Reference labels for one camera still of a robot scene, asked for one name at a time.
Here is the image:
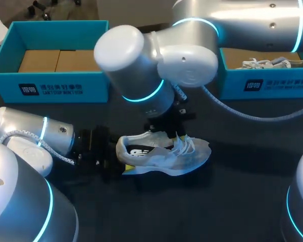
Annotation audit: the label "teal shoebox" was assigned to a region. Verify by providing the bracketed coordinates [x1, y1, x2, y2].
[218, 47, 303, 101]
[0, 20, 110, 104]

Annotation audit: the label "white cable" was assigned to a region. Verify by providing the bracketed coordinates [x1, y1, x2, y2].
[0, 129, 76, 166]

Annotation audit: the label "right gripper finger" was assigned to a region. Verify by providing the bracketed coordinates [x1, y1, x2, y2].
[167, 128, 187, 143]

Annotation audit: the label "blue and black insole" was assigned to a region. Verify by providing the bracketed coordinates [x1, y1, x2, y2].
[127, 143, 175, 159]

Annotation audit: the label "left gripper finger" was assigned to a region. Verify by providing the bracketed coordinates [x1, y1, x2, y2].
[101, 161, 136, 183]

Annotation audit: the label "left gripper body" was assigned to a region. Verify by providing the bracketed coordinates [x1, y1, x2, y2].
[73, 125, 118, 178]

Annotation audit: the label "white sneaker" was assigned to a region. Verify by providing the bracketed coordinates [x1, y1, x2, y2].
[115, 130, 213, 177]
[241, 56, 303, 70]

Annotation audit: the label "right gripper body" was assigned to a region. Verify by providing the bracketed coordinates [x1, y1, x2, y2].
[143, 100, 197, 140]

